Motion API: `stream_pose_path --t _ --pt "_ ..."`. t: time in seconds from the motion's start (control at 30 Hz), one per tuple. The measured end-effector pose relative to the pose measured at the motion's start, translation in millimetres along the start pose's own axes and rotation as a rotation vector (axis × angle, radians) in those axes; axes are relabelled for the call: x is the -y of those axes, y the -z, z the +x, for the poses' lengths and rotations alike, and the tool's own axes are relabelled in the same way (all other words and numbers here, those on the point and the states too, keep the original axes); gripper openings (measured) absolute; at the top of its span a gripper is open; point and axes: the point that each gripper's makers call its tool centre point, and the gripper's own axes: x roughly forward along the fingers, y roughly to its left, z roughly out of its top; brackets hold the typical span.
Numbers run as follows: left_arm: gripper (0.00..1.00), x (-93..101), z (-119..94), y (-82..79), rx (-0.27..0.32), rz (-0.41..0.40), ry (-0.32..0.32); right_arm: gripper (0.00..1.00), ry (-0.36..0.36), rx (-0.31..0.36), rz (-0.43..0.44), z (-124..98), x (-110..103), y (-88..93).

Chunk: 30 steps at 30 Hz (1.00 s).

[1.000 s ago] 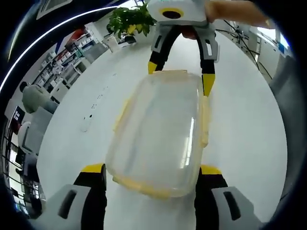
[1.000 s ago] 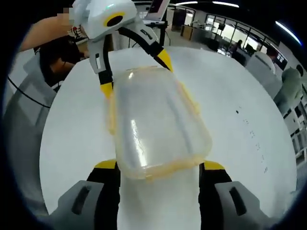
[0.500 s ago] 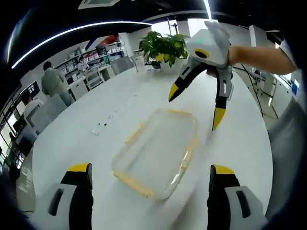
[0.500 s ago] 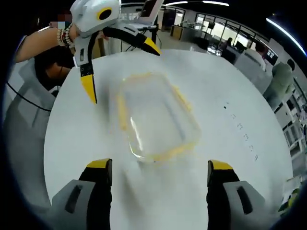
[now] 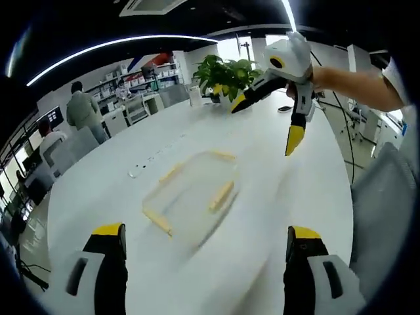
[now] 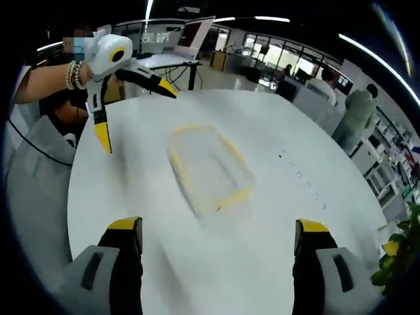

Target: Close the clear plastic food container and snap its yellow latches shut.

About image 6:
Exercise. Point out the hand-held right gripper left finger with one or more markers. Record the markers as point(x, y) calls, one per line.
point(121, 262)

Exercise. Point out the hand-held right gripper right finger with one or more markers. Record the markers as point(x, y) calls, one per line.
point(315, 262)

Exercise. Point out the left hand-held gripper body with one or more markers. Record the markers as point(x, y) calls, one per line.
point(106, 54)

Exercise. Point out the clear lid with yellow buckles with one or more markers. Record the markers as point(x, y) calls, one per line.
point(183, 128)

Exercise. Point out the white standing desk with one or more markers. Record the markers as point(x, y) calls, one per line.
point(170, 62)

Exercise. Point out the open laptop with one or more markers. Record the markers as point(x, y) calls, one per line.
point(190, 39)

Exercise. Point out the green potted plant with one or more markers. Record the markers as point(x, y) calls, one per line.
point(400, 256)

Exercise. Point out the person's grey jacket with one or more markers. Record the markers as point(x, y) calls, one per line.
point(36, 203)

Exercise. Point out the white storage shelves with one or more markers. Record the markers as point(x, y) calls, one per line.
point(390, 157)

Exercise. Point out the long ceiling strip light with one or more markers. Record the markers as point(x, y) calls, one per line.
point(377, 59)

